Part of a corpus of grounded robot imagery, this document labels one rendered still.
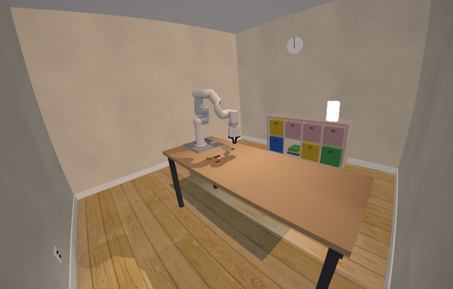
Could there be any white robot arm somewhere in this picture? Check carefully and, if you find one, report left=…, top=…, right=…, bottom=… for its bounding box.
left=192, top=89, right=238, bottom=147

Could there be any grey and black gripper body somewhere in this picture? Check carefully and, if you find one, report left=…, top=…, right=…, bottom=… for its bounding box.
left=229, top=125, right=240, bottom=137

